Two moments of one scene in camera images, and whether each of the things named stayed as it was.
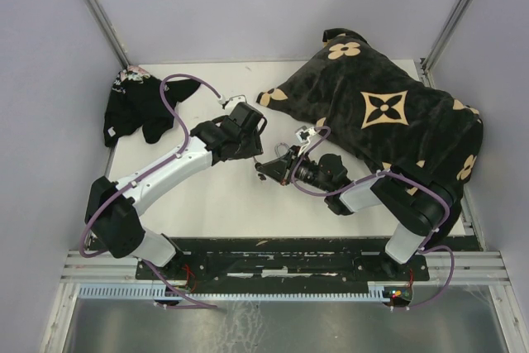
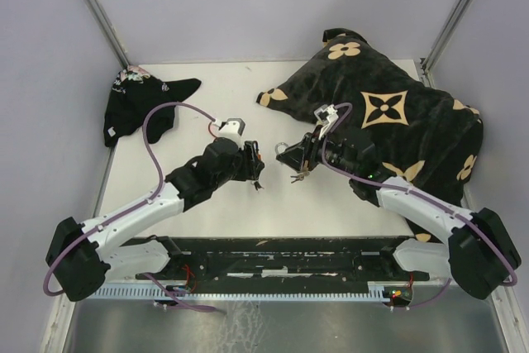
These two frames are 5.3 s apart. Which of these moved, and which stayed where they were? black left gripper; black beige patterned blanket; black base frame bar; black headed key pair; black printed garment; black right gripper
Moved: black headed key pair; black left gripper; black right gripper
Stayed: black base frame bar; black printed garment; black beige patterned blanket
